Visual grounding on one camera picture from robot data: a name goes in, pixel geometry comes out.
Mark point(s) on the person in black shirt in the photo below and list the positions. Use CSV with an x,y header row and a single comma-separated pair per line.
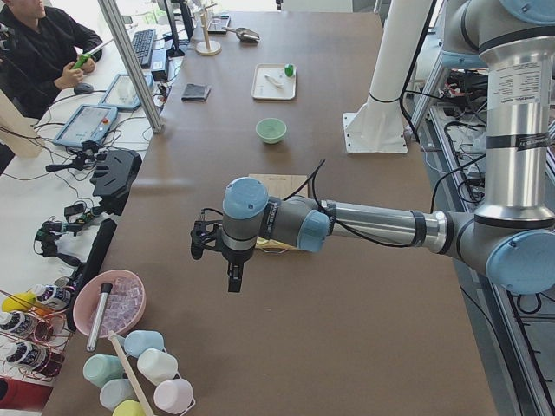
x,y
42,64

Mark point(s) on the white ceramic spoon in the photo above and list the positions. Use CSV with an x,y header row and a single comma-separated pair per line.
x,y
275,82

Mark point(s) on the white rectangular tray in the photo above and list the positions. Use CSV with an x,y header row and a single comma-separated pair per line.
x,y
262,90

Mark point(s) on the wooden cutting board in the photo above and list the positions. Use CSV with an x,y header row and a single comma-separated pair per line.
x,y
281,186

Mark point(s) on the pink bowl with ice cubes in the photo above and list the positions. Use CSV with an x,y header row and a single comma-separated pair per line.
x,y
125,306

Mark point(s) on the pink cup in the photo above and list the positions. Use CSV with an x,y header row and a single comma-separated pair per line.
x,y
173,396

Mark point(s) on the aluminium frame post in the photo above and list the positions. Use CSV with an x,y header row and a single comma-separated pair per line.
x,y
115,23

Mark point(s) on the white cup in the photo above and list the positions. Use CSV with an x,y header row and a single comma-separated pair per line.
x,y
157,366

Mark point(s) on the blue teach pendant near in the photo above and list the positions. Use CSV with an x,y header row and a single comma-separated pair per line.
x,y
88,123

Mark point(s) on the computer mouse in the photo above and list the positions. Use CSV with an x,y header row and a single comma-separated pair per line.
x,y
83,88

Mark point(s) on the yellow cup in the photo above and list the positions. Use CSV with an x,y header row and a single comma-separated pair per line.
x,y
129,408

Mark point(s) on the green round toy fruit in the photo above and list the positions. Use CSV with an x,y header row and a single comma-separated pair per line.
x,y
289,70

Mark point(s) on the black keyboard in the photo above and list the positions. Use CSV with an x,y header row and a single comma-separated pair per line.
x,y
142,43

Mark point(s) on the yellow lemon toy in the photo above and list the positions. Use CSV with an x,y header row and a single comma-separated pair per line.
x,y
19,302

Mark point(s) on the wooden stick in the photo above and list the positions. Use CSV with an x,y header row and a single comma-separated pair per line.
x,y
147,409

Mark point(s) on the blue teach pendant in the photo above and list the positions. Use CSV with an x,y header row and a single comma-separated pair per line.
x,y
121,94
88,123

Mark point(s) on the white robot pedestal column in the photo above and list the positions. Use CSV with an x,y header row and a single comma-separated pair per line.
x,y
378,125

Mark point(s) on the light blue cup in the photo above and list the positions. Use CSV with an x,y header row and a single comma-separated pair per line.
x,y
139,341

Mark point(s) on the metal scoop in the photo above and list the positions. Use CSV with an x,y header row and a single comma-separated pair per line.
x,y
244,34

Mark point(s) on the blue teach pendant far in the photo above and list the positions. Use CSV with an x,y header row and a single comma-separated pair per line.
x,y
121,94

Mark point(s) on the pale blue cup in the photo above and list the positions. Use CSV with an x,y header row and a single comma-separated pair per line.
x,y
115,392

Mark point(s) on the metal black-tipped muddler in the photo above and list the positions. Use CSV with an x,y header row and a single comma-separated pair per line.
x,y
95,329

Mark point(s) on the wooden mug tree stand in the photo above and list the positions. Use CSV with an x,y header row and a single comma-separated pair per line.
x,y
207,47

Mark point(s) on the mint green cup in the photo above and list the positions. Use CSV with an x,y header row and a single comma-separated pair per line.
x,y
99,369

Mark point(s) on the green ceramic bowl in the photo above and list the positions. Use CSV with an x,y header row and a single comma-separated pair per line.
x,y
271,130

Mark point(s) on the black long bar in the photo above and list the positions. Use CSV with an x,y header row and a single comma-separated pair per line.
x,y
97,253

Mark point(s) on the black perforated device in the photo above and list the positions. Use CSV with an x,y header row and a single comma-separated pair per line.
x,y
115,171

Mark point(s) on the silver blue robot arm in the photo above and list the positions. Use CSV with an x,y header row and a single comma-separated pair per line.
x,y
509,238

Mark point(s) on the white labelled bottle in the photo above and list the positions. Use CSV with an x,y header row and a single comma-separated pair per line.
x,y
24,354
18,324
51,296

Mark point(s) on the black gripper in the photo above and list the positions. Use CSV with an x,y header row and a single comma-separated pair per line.
x,y
234,257

